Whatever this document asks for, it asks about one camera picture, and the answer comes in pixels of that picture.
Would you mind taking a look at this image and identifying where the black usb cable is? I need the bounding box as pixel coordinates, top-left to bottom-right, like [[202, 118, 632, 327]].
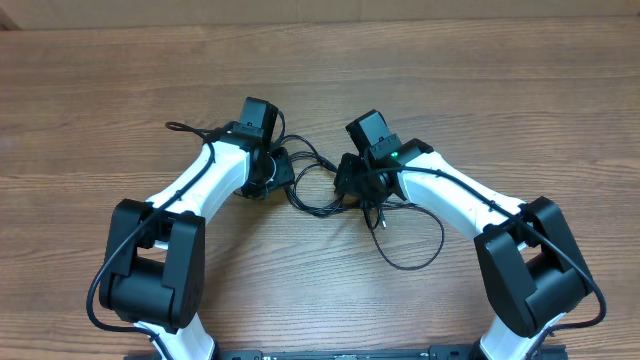
[[272, 133, 446, 272]]

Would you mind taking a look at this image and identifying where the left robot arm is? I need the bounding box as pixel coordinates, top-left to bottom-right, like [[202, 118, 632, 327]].
[[86, 97, 293, 359]]

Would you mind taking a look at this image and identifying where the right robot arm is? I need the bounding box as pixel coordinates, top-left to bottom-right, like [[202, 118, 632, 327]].
[[334, 110, 601, 359]]

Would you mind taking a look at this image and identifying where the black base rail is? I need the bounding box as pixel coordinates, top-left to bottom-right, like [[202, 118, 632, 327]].
[[124, 343, 569, 360]]

